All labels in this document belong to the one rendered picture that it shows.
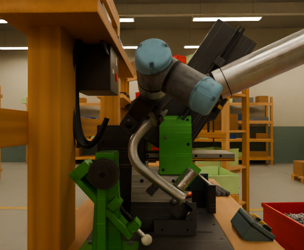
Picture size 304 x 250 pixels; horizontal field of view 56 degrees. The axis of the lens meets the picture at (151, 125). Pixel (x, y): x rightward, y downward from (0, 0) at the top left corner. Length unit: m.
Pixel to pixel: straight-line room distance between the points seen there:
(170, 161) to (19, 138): 0.49
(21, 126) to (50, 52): 0.21
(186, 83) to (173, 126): 0.46
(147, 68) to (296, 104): 10.51
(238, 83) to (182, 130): 0.37
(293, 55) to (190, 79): 0.26
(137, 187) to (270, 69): 0.57
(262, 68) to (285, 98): 10.17
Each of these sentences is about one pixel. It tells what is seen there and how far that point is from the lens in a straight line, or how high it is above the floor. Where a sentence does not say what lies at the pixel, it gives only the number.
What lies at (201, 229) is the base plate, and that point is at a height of 0.90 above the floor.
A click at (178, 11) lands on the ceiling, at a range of 8.48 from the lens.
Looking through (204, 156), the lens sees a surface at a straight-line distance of 1.13.
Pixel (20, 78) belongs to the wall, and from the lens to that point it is 11.19.
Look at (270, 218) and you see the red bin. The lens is 1.27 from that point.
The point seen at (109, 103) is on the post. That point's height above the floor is 1.38.
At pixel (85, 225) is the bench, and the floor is 0.88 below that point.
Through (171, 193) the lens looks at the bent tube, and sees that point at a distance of 0.85.
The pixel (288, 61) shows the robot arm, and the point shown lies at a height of 1.38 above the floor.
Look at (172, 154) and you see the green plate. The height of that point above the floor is 1.14.
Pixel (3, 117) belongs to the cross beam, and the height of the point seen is 1.25.
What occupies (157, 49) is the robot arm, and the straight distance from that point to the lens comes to 0.60.
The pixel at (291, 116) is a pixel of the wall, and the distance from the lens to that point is 10.92.
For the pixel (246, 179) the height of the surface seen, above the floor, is 0.55.
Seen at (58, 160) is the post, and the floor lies 1.14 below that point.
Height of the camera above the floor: 1.23
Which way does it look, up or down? level
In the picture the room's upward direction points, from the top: straight up
